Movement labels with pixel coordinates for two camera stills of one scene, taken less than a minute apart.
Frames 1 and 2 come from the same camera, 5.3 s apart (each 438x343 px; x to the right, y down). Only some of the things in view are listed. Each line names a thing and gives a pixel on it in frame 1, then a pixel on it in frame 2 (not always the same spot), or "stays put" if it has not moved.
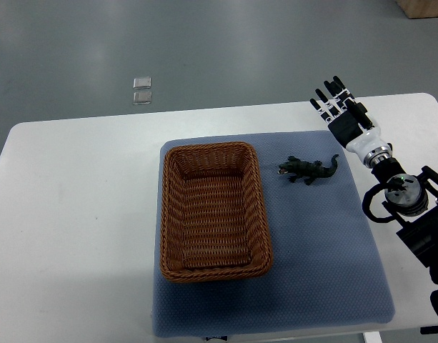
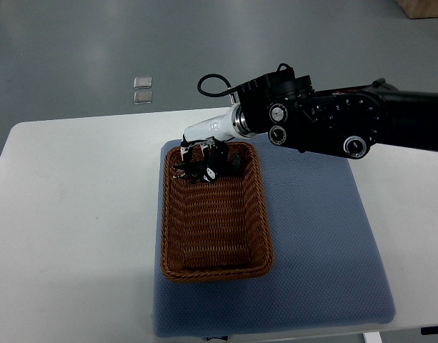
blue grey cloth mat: [329, 265] stays put
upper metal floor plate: [142, 83] stays put
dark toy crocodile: [306, 171] -> [206, 171]
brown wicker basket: [213, 222] stays put
